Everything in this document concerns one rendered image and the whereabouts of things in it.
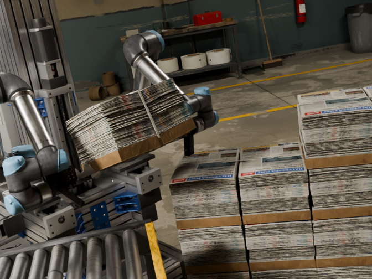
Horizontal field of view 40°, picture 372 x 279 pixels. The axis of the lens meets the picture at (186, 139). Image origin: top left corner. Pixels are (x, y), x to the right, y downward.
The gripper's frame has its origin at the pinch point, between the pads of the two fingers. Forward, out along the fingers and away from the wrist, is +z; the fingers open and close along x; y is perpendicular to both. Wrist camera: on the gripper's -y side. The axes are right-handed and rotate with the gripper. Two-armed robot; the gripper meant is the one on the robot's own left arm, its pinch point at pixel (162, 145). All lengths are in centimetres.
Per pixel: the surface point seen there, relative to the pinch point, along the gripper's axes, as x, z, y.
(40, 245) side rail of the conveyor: -10, 63, -16
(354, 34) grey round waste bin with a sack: -261, -668, 30
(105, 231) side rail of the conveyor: 3.1, 43.0, -20.4
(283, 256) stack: 19, -22, -65
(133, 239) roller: 17, 42, -26
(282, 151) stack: 22, -45, -24
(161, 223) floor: -130, -73, -55
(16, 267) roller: -4, 76, -18
